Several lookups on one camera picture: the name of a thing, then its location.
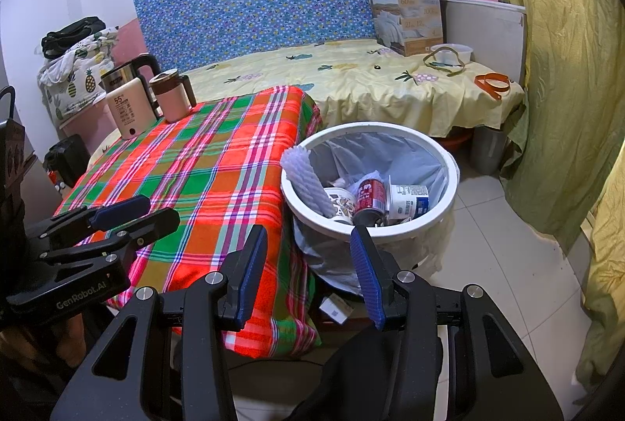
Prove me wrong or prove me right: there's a crushed patterned paper cup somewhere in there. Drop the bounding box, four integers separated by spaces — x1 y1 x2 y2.
322 186 359 225

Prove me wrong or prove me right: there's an orange strap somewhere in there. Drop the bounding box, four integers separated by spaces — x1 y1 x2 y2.
473 72 514 102

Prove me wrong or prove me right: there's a pineapple print bag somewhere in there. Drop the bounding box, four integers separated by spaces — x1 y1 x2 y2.
38 27 120 121

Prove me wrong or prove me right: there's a pink mug with brown handle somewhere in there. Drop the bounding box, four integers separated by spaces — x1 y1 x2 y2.
149 68 197 124

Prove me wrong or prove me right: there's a grey bin liner bag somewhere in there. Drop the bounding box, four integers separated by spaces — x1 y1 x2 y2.
292 132 449 299

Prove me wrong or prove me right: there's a small white box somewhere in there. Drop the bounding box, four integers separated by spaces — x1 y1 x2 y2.
320 296 352 321

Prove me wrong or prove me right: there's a beige electric kettle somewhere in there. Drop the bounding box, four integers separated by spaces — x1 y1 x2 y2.
100 54 164 141

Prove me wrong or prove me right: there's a blue floral headboard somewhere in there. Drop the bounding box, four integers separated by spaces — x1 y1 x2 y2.
131 0 406 72

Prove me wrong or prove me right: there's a white trash bin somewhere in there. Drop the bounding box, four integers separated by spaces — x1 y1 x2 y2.
280 122 461 290

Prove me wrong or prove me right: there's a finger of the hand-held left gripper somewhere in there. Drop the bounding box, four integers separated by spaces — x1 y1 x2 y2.
24 195 151 251
39 208 181 278

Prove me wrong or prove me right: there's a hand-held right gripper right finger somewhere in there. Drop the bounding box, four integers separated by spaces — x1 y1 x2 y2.
350 224 564 421

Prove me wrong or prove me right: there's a white board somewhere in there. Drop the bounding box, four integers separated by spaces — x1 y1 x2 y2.
442 0 528 84

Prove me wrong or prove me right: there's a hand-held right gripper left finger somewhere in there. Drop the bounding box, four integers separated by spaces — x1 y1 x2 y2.
49 224 268 421

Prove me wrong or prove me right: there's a grey plastic bucket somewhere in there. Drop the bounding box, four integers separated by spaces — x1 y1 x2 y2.
471 128 509 172

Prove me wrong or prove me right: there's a plaid tablecloth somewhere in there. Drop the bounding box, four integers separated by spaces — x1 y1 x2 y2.
53 85 323 359

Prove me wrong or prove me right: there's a white yogurt cup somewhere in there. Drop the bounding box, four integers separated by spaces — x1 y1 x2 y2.
387 183 431 221

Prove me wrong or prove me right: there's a black bag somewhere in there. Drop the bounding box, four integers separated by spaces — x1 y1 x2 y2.
40 16 107 60

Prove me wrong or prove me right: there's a cardboard quilt box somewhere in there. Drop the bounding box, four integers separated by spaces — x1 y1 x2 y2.
355 0 457 57

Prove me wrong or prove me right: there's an orange basin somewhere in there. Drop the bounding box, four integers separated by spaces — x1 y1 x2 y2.
439 130 474 153

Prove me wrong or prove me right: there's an olive strap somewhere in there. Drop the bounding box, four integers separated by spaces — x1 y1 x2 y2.
422 45 467 77

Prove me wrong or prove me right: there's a red cartoon drink can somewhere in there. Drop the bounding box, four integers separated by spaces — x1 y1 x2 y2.
354 179 389 226

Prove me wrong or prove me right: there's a pink storage box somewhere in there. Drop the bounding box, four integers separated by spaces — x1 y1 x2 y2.
59 99 123 158

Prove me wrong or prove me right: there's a green curtain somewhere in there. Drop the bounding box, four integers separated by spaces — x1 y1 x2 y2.
459 0 625 402

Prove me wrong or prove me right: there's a white bowl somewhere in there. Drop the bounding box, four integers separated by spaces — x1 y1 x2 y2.
430 43 473 65

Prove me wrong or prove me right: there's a white foam fruit net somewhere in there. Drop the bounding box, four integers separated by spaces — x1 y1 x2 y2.
280 145 338 217

